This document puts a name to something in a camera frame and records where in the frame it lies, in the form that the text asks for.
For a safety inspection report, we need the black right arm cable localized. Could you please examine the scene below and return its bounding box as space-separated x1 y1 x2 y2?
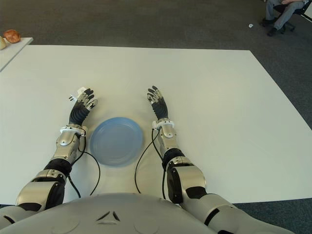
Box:
135 128 169 199

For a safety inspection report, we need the white side table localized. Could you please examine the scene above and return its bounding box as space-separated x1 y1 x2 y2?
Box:
0 37 34 73

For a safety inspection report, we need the grey robot torso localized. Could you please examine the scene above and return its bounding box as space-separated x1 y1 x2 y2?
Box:
0 192 215 234

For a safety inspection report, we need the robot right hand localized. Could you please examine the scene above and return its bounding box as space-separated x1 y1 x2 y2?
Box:
147 85 170 121

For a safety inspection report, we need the seated person in jeans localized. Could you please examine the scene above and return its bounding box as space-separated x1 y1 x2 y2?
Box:
265 0 308 37

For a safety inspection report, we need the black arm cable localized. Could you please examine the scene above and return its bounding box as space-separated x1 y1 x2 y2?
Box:
68 133 101 198
135 128 169 199

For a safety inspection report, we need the reddish brown bread roll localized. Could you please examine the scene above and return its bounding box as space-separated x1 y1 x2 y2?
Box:
3 29 20 44

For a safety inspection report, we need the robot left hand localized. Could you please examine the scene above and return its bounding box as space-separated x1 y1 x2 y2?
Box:
67 86 99 126

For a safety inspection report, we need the white napkin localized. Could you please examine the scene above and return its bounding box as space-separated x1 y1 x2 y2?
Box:
68 86 99 105

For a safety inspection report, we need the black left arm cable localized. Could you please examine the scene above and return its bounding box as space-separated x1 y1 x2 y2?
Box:
68 133 101 198

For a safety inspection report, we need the blue round plate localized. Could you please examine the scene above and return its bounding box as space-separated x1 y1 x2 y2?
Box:
89 117 144 168

